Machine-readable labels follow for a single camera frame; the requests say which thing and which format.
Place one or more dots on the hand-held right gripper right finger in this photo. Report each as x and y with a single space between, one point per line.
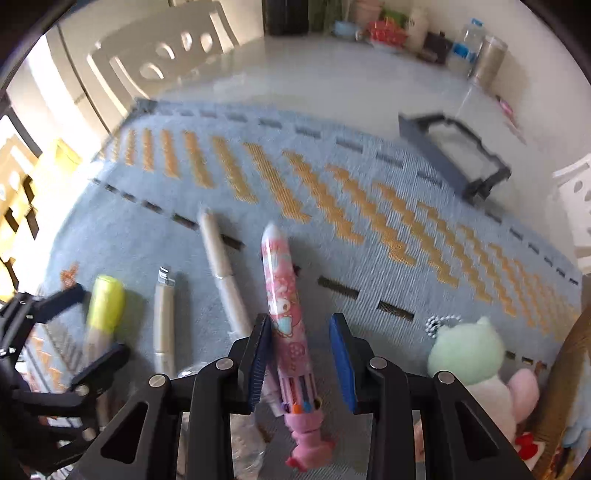
344 364

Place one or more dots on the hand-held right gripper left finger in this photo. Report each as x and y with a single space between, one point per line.
259 364

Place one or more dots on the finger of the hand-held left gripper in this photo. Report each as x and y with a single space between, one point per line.
104 362
64 299

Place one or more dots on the yellow-capped white tube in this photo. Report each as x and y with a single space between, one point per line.
107 304

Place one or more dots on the pink multicolour pen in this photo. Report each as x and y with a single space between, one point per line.
281 295

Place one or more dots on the white desktop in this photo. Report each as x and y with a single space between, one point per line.
323 83

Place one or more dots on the silver pen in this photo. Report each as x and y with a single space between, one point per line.
164 318

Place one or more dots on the beige pen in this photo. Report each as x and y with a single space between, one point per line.
221 267

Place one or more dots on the patterned blue orange table mat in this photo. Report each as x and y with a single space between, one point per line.
323 258

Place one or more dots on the green pink plush toy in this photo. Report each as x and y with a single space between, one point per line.
466 355

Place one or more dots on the red white plush toy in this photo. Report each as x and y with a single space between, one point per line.
526 445

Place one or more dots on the woven brown basket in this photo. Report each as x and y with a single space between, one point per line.
561 369

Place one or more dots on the grey tray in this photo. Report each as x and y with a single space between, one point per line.
429 147

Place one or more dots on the white chair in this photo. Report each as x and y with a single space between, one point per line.
138 55
575 207

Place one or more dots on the small pink item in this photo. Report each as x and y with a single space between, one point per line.
508 110

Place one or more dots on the dark brown cup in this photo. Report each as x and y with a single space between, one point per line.
436 48

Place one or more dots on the red snack packet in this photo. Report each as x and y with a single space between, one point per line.
388 33

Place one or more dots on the light blue bowl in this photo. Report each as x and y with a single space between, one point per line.
346 28

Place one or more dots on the clear water bottle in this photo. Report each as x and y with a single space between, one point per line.
466 50

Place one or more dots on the beige thermos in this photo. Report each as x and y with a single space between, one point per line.
418 30

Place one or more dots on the green item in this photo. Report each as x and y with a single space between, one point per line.
396 18

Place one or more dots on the dark cabinet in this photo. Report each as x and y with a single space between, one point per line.
295 16

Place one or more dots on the pink container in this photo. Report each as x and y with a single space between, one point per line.
367 11

